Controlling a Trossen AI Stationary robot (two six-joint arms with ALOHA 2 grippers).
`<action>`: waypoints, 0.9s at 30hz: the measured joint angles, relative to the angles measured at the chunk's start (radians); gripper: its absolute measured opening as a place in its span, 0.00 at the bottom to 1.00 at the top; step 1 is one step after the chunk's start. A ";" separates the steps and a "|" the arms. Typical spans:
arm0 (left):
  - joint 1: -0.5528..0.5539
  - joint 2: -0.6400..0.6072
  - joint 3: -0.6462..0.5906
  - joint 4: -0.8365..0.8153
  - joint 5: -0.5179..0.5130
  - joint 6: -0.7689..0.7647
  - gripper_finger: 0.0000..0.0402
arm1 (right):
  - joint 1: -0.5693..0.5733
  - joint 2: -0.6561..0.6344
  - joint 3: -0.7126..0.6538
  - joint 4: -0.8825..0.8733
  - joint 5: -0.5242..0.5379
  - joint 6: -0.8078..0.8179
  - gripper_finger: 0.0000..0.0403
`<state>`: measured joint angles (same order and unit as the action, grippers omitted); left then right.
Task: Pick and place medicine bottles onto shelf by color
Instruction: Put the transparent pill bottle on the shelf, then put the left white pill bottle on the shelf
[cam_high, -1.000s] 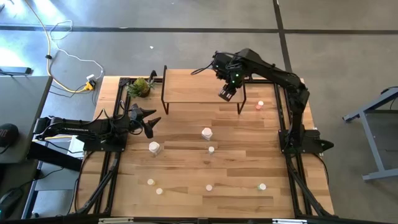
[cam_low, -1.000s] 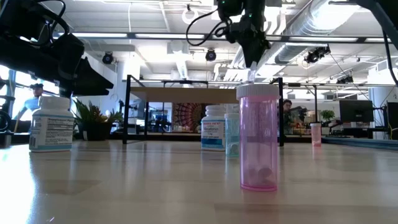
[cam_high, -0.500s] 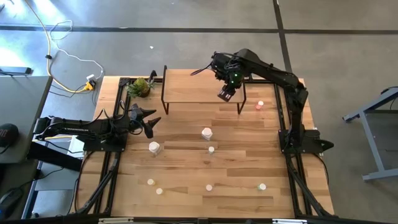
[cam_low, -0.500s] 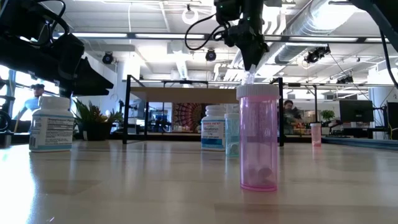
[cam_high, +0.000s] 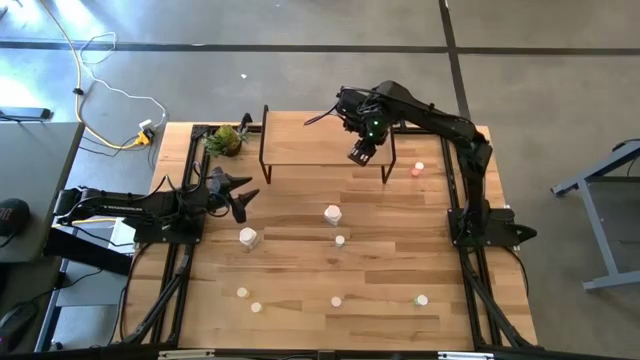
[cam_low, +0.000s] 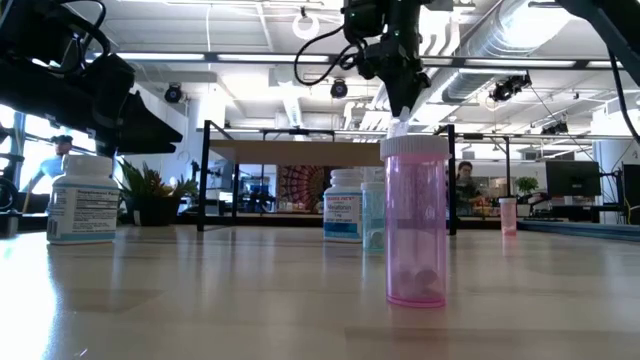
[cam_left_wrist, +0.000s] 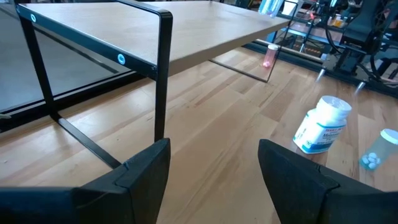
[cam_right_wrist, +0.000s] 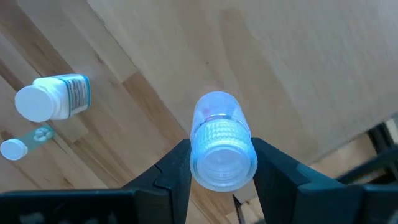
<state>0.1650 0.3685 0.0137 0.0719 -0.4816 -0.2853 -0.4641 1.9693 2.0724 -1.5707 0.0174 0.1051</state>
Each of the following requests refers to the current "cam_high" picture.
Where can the small white bottle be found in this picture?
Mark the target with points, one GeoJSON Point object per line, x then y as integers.
{"type": "Point", "coordinates": [340, 240]}

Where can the small green medicine bottle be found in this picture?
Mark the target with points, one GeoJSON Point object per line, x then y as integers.
{"type": "Point", "coordinates": [421, 300]}

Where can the grey desk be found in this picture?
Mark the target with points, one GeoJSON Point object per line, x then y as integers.
{"type": "Point", "coordinates": [35, 190]}

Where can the blue-grey metal table frame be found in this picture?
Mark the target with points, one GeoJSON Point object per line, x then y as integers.
{"type": "Point", "coordinates": [595, 210]}

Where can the black flat device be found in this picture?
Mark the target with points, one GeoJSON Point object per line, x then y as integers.
{"type": "Point", "coordinates": [25, 113]}

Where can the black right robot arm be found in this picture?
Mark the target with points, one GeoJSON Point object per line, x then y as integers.
{"type": "Point", "coordinates": [440, 117]}

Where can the black computer mouse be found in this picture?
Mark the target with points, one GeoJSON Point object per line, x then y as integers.
{"type": "Point", "coordinates": [15, 322]}

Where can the black round object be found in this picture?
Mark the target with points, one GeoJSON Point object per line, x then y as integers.
{"type": "Point", "coordinates": [12, 216]}

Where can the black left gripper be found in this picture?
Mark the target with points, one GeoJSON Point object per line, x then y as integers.
{"type": "Point", "coordinates": [219, 187]}

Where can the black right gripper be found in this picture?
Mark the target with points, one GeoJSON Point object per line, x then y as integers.
{"type": "Point", "coordinates": [362, 115]}

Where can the small yellow medicine bottle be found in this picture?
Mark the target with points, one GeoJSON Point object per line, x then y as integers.
{"type": "Point", "coordinates": [256, 307]}
{"type": "Point", "coordinates": [243, 292]}

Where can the small potted green plant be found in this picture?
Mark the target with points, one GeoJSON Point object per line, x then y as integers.
{"type": "Point", "coordinates": [225, 140]}

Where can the white box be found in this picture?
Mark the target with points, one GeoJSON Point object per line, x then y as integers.
{"type": "Point", "coordinates": [122, 235]}

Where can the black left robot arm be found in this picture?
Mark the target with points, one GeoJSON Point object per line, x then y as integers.
{"type": "Point", "coordinates": [150, 205]}

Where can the white power adapter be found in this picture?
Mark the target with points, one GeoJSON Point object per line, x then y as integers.
{"type": "Point", "coordinates": [146, 124]}

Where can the small red medicine bottle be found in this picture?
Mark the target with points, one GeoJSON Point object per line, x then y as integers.
{"type": "Point", "coordinates": [418, 169]}

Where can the large clear medicine bottle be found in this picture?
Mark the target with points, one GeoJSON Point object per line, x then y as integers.
{"type": "Point", "coordinates": [248, 237]}
{"type": "Point", "coordinates": [332, 215]}

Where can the wooden shelf black legs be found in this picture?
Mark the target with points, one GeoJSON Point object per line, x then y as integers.
{"type": "Point", "coordinates": [310, 140]}

